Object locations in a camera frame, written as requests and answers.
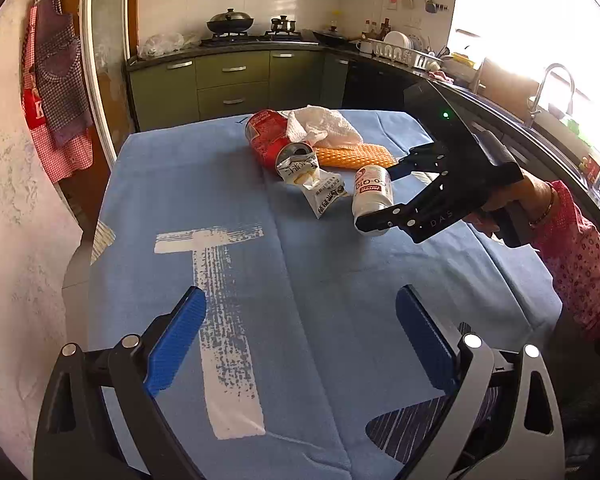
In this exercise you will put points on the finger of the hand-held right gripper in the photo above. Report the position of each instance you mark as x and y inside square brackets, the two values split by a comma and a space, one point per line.
[430, 220]
[422, 157]

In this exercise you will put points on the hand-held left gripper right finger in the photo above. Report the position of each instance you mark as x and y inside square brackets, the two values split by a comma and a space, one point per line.
[425, 340]

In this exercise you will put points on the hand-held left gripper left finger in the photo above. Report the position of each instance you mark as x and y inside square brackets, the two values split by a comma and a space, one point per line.
[177, 345]

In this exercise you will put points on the white supplement bottle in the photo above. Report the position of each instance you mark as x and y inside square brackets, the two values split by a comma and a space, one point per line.
[372, 192]

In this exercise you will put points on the orange mesh sponge cloth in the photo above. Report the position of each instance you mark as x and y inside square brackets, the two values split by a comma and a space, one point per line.
[350, 155]

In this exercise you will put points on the white paper towel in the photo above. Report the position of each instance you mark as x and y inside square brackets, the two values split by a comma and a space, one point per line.
[325, 125]

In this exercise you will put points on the white snack wrapper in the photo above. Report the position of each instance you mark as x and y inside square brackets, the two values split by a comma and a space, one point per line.
[315, 185]

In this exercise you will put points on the crushed red drink can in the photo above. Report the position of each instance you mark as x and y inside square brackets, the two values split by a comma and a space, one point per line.
[267, 135]

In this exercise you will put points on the person's right hand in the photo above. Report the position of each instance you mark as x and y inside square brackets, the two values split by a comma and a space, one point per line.
[522, 195]

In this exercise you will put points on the dark kitchen countertop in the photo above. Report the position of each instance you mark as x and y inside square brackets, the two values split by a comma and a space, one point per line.
[460, 86]

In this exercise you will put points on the pink dish cloth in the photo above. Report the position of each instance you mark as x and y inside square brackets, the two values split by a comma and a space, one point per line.
[440, 76]

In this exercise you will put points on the wooden cutting board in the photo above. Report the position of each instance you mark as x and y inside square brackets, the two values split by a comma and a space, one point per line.
[505, 82]

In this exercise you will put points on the tall steel faucet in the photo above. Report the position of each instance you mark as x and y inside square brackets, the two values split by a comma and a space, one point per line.
[535, 105]

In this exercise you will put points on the yellow sponge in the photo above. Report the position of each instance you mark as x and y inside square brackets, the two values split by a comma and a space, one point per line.
[462, 59]

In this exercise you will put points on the steel kitchen sink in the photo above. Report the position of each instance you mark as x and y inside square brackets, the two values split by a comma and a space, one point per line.
[555, 135]

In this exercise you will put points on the white dish rack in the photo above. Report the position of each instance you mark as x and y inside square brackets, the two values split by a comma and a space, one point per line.
[405, 57]

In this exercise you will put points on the blue printed tablecloth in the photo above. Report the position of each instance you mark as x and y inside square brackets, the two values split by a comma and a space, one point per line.
[330, 270]

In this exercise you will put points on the green plastic item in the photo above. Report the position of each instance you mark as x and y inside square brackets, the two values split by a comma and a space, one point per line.
[572, 125]

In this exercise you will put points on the stacked white plates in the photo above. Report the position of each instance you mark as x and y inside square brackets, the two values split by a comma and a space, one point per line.
[397, 40]

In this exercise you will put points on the white mug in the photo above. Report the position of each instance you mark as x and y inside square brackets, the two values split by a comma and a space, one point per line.
[365, 47]

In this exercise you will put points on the row of sauce bottles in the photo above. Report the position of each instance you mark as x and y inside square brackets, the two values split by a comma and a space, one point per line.
[377, 30]

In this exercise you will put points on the bright window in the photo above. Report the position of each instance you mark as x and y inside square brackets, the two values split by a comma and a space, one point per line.
[530, 10]

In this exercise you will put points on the black frying pan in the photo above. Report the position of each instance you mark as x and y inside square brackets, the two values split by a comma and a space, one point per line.
[330, 36]

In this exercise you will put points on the yellow-capped jar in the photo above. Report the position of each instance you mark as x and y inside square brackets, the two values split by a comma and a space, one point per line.
[335, 21]

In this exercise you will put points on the small dark pot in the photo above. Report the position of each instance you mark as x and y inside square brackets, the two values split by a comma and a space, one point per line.
[283, 26]

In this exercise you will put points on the black gas stove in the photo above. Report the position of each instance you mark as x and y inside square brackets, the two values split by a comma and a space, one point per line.
[260, 39]

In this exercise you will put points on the green base cabinets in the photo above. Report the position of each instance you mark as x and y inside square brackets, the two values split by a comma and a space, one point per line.
[230, 67]

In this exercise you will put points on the black wok with lid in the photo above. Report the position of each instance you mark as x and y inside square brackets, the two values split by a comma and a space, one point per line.
[230, 22]

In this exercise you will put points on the red checked apron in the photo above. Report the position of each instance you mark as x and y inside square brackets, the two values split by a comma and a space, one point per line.
[35, 115]

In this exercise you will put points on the clear plastic bag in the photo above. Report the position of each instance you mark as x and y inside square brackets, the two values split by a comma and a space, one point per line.
[165, 44]

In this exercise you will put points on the glass sliding door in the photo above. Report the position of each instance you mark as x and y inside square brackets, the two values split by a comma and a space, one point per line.
[107, 60]

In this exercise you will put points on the purple checked apron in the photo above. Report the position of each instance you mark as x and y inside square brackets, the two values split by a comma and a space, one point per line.
[62, 70]

